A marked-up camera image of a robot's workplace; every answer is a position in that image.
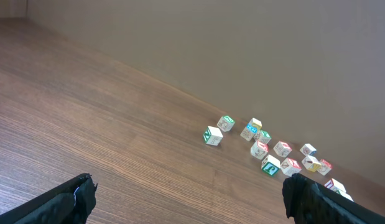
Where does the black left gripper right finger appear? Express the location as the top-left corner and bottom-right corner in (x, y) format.
(282, 173), (385, 224)

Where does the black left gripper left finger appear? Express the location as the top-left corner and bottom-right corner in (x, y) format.
(0, 173), (98, 224)

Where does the red A letter block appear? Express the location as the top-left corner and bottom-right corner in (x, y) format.
(324, 178), (346, 193)

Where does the plain beige picture block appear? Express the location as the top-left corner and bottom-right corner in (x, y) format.
(203, 126), (223, 146)

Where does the yellow picture block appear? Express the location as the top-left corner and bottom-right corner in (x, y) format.
(302, 156), (322, 172)

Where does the red Y letter block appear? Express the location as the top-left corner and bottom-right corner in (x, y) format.
(281, 157), (302, 177)

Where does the red M letter block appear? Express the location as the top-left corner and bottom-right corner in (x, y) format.
(317, 159), (332, 175)

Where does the green J letter block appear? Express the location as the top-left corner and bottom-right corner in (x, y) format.
(261, 155), (281, 176)

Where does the blue edged top block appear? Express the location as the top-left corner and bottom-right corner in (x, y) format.
(300, 143), (317, 156)

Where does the beige picture block right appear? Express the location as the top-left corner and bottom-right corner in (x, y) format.
(274, 141), (292, 157)

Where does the red 9 number block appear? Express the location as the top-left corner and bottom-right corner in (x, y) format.
(251, 141), (269, 160)

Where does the green F letter block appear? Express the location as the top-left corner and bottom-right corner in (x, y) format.
(253, 129), (271, 144)

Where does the blue letter block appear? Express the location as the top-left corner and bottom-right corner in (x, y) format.
(240, 124), (257, 141)

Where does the yellow edged top block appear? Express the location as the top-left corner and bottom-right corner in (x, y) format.
(248, 118), (262, 130)

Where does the green Z letter block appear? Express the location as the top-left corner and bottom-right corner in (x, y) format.
(217, 115), (235, 132)

